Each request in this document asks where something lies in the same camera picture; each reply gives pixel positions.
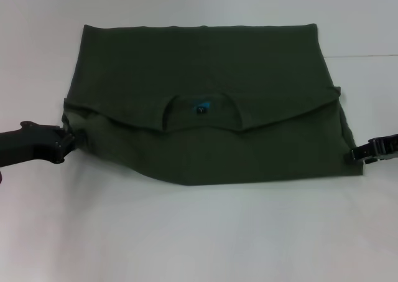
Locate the dark green FREE t-shirt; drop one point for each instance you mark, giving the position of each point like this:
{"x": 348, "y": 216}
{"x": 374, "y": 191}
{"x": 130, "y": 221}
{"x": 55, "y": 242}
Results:
{"x": 202, "y": 76}

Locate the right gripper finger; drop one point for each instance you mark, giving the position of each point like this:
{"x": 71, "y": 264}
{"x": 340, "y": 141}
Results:
{"x": 363, "y": 159}
{"x": 360, "y": 150}

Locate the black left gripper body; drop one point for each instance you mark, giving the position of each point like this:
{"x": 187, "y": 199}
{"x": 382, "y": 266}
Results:
{"x": 34, "y": 142}

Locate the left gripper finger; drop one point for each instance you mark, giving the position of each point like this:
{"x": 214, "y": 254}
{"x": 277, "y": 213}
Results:
{"x": 69, "y": 129}
{"x": 81, "y": 142}

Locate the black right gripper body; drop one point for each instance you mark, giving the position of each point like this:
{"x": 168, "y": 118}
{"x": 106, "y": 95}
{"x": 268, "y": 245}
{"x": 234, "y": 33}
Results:
{"x": 384, "y": 146}

